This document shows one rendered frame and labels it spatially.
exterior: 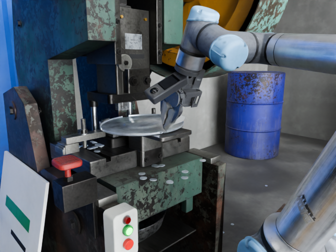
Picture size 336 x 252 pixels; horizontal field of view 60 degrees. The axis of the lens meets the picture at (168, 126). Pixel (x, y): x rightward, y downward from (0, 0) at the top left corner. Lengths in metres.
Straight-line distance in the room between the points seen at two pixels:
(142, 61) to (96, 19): 0.24
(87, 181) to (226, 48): 0.47
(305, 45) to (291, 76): 3.62
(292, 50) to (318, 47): 0.06
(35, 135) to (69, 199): 0.50
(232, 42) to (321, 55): 0.17
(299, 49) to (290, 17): 3.68
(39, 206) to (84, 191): 0.40
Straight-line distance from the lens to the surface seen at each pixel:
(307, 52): 0.66
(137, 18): 1.06
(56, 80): 1.17
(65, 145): 1.00
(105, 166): 0.94
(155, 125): 0.98
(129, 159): 0.99
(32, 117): 1.23
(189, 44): 0.76
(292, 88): 4.29
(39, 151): 1.23
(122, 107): 1.09
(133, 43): 1.03
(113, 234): 0.78
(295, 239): 0.57
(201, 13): 0.74
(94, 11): 0.91
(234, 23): 1.16
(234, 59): 0.67
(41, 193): 1.15
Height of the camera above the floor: 1.01
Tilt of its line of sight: 13 degrees down
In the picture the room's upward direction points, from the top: straight up
